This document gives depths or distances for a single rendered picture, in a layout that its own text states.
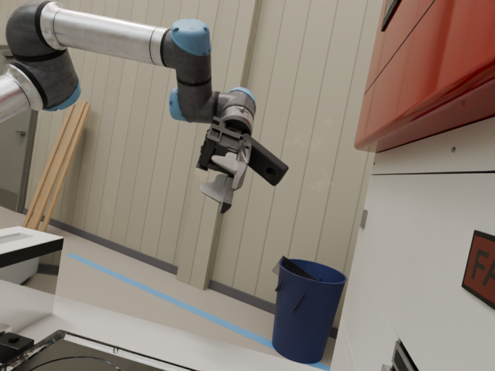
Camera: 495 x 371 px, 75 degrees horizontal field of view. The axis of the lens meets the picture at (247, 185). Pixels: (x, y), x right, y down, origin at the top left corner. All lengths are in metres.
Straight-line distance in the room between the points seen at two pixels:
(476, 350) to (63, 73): 0.91
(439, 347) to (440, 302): 0.04
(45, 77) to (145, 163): 2.62
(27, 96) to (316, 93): 2.14
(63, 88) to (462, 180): 0.85
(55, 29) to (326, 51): 2.22
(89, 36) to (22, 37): 0.16
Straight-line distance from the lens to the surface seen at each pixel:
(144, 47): 0.73
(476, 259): 0.31
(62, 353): 0.45
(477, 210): 0.33
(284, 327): 2.24
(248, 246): 2.81
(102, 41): 0.78
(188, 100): 0.74
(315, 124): 2.64
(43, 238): 0.65
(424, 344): 0.39
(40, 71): 0.93
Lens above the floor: 1.14
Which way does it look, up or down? 3 degrees down
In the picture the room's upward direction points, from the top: 10 degrees clockwise
